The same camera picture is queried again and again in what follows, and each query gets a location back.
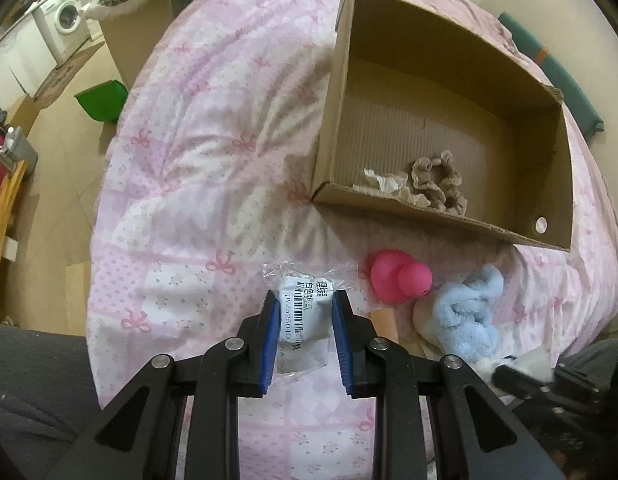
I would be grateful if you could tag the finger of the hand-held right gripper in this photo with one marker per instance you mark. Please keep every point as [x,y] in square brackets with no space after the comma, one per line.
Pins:
[514,381]

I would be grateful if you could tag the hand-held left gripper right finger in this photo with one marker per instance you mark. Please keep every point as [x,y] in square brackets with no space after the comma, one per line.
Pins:
[343,345]

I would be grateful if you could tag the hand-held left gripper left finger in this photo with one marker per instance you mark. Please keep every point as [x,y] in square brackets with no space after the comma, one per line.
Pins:
[269,340]

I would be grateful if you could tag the black and white plush toy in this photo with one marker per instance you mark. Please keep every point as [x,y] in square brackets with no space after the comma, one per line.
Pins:
[534,365]

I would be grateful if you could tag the clear plastic packet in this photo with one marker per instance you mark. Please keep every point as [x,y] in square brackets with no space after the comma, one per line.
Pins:
[304,310]

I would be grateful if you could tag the blue plush toy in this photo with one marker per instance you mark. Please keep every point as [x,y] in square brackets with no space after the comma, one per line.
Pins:
[464,315]

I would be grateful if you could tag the pink rubber duck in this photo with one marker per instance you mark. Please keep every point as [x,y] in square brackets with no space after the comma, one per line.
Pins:
[394,275]

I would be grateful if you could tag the person's right leg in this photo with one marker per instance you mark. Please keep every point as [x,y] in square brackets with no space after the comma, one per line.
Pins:
[589,355]

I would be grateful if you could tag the person's leg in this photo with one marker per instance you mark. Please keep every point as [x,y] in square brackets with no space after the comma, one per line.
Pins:
[589,355]
[34,400]

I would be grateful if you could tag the brown scrunchie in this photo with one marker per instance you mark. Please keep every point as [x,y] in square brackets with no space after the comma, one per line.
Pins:
[429,180]

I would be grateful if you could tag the pink patterned bed quilt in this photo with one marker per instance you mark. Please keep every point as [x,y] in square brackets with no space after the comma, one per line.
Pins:
[214,135]

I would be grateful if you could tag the person's left leg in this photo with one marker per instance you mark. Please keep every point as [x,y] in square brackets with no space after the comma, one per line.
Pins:
[34,400]

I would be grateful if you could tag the wooden chair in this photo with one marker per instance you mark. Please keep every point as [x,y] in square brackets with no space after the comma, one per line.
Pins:
[4,240]

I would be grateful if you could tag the green dustpan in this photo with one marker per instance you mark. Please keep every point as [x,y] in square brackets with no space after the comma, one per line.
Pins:
[101,100]

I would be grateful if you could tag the teal headboard cushion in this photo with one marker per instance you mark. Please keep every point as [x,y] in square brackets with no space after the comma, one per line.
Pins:
[564,75]

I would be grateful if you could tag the grey bin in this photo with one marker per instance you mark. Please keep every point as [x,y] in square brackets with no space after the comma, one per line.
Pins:
[21,152]

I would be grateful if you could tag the tall brown cardboard box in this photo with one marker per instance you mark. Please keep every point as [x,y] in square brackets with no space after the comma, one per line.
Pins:
[139,40]

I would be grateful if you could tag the brown doormat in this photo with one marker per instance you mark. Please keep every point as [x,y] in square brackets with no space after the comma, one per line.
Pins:
[69,72]

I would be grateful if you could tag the white kitchen cabinet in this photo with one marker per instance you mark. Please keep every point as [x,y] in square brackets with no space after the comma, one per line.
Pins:
[24,55]

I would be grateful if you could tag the white washing machine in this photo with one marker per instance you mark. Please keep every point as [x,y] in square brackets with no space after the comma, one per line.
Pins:
[66,17]

